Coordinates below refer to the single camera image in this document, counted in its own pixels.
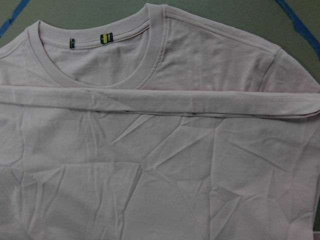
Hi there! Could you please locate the pink Snoopy t-shirt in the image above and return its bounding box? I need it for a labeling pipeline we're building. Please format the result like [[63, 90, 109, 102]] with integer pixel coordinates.
[[0, 3, 320, 240]]

